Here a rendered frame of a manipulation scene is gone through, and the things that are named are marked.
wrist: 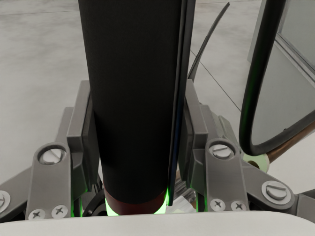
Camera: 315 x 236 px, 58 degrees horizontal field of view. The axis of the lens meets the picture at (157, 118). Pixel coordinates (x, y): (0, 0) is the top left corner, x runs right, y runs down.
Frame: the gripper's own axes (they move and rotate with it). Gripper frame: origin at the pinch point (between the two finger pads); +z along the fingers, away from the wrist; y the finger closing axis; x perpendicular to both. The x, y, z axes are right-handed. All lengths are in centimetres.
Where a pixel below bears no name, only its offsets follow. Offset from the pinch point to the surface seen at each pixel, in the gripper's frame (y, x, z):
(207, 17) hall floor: 113, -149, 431
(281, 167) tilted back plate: 26.3, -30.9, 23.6
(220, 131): 17.4, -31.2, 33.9
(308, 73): 70, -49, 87
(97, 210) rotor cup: -5.5, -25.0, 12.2
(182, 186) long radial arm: 8.0, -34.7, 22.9
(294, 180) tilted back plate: 26.9, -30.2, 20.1
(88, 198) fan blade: -11, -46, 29
